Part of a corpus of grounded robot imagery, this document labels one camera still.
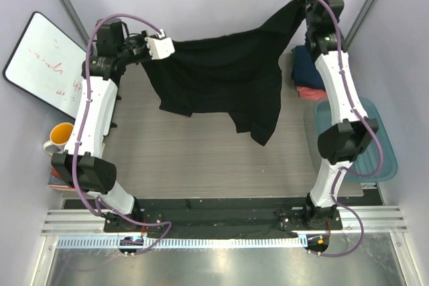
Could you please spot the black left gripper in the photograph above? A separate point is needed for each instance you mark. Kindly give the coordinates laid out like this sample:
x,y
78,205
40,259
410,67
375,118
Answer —
x,y
143,49

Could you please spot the black printed t-shirt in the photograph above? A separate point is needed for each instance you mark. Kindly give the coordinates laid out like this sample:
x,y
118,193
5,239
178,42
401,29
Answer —
x,y
237,74

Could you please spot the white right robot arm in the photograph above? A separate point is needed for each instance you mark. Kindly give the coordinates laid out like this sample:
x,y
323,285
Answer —
x,y
351,130

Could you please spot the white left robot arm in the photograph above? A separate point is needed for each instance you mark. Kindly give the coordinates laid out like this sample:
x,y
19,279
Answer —
x,y
110,49

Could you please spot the stack of books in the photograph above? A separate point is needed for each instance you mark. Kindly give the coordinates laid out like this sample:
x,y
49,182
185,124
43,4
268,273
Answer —
x,y
57,183

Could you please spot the folded navy t-shirt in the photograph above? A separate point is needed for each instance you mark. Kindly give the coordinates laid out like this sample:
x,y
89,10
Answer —
x,y
304,72

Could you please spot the folded red t-shirt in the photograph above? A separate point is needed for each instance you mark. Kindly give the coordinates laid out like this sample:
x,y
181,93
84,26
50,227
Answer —
x,y
310,93

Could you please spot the whiteboard with red writing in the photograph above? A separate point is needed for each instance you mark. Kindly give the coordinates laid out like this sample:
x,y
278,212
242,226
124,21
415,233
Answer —
x,y
47,63

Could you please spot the white mug orange inside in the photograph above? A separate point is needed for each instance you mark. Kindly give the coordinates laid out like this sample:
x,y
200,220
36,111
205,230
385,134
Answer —
x,y
58,138

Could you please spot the blue transparent plastic bin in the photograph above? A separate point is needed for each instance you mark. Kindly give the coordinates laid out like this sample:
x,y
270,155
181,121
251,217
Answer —
x,y
369,160

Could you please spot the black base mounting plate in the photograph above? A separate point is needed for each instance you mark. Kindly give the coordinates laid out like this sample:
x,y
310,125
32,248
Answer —
x,y
241,218

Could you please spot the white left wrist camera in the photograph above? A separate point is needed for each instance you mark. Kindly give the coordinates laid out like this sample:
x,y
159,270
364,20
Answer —
x,y
159,45

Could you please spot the right aluminium corner post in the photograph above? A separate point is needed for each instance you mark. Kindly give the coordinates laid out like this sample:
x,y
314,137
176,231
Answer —
x,y
359,20

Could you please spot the aluminium corner post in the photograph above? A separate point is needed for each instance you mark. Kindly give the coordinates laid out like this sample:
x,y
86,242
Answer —
x,y
75,20
359,20

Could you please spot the left aluminium corner post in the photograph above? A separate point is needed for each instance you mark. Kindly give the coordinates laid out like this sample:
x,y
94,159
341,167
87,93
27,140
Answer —
x,y
75,20

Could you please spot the aluminium rail frame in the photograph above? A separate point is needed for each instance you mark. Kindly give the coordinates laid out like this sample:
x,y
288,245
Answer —
x,y
80,229

